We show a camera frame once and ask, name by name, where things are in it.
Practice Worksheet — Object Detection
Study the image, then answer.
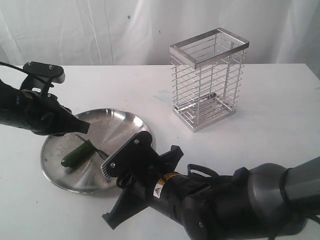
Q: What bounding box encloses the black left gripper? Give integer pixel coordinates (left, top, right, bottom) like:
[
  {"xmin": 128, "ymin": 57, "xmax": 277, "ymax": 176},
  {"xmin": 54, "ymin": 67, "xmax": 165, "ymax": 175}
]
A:
[{"xmin": 14, "ymin": 92, "xmax": 90, "ymax": 136}]

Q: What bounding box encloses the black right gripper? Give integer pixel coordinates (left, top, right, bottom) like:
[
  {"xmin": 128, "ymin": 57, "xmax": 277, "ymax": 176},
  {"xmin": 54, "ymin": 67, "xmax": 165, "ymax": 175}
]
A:
[{"xmin": 102, "ymin": 145, "xmax": 200, "ymax": 230}]

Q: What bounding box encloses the green cucumber piece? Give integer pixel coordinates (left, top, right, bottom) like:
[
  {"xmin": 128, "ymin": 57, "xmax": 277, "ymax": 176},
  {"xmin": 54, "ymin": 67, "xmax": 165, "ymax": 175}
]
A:
[{"xmin": 60, "ymin": 139, "xmax": 95, "ymax": 168}]

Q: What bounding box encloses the black handled paring knife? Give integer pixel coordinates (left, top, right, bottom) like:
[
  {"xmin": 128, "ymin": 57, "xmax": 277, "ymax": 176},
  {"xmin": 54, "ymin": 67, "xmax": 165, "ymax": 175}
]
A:
[{"xmin": 75, "ymin": 134, "xmax": 109, "ymax": 161}]

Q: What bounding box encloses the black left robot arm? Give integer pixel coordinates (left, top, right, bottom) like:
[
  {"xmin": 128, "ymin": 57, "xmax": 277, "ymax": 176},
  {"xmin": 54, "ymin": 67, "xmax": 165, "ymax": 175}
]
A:
[{"xmin": 0, "ymin": 81, "xmax": 90, "ymax": 137}]

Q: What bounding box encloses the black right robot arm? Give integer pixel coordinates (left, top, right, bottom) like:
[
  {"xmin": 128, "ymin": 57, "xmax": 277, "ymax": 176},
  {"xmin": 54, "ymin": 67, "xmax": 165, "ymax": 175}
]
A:
[{"xmin": 101, "ymin": 143, "xmax": 320, "ymax": 240}]

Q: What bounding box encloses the round stainless steel plate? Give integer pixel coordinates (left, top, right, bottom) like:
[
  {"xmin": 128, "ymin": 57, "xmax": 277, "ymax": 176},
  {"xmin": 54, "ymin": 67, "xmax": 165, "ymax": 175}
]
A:
[{"xmin": 40, "ymin": 108, "xmax": 149, "ymax": 194}]

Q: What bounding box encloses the white backdrop curtain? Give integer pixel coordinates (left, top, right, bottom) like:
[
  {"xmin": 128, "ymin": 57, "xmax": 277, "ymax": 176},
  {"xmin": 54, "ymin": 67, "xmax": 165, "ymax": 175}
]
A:
[{"xmin": 0, "ymin": 0, "xmax": 320, "ymax": 69}]

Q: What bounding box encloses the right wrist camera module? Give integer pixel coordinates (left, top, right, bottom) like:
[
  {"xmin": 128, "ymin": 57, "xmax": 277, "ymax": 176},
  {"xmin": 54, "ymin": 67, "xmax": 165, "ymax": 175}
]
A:
[{"xmin": 100, "ymin": 131, "xmax": 159, "ymax": 178}]

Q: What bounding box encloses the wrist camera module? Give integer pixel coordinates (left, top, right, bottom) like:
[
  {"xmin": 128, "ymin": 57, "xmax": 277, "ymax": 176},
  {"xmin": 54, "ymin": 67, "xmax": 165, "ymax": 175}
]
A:
[
  {"xmin": 20, "ymin": 61, "xmax": 66, "ymax": 97},
  {"xmin": 100, "ymin": 131, "xmax": 159, "ymax": 178}
]

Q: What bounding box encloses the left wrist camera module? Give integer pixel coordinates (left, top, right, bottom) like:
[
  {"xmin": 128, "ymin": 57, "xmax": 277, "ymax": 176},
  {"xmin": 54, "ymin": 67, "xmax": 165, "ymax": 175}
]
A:
[{"xmin": 20, "ymin": 61, "xmax": 66, "ymax": 97}]

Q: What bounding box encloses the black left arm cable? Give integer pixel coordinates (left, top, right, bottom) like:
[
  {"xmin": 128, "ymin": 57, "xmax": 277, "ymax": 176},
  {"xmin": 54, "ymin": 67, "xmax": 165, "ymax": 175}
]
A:
[{"xmin": 0, "ymin": 61, "xmax": 28, "ymax": 75}]

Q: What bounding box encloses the chrome wire utensil rack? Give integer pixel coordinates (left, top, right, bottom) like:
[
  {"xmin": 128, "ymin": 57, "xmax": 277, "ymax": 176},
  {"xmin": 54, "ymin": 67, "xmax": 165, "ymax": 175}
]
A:
[{"xmin": 169, "ymin": 27, "xmax": 250, "ymax": 132}]

